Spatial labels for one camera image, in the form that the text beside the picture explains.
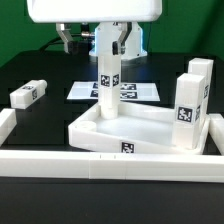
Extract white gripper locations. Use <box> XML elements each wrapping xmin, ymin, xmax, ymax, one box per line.
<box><xmin>27</xmin><ymin>0</ymin><xmax>162</xmax><ymax>55</ymax></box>

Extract white desk top tray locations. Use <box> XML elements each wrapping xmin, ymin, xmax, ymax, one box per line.
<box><xmin>68</xmin><ymin>102</ymin><xmax>210</xmax><ymax>154</ymax></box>

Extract white marker sheet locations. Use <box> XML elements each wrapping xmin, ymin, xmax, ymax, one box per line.
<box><xmin>67</xmin><ymin>81</ymin><xmax>160</xmax><ymax>102</ymax></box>

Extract white left fence block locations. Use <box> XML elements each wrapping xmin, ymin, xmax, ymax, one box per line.
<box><xmin>0</xmin><ymin>108</ymin><xmax>17</xmax><ymax>146</ymax></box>

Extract white fence block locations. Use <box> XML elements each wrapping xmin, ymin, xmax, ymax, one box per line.
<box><xmin>0</xmin><ymin>108</ymin><xmax>17</xmax><ymax>146</ymax></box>
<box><xmin>209</xmin><ymin>114</ymin><xmax>224</xmax><ymax>156</ymax></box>

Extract white right fence block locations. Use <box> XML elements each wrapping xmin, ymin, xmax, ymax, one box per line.
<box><xmin>209</xmin><ymin>114</ymin><xmax>224</xmax><ymax>156</ymax></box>

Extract white front fence bar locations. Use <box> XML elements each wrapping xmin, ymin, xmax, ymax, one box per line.
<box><xmin>0</xmin><ymin>150</ymin><xmax>224</xmax><ymax>183</ymax></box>

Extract black cable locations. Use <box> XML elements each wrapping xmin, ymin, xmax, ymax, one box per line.
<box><xmin>39</xmin><ymin>31</ymin><xmax>96</xmax><ymax>52</ymax></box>

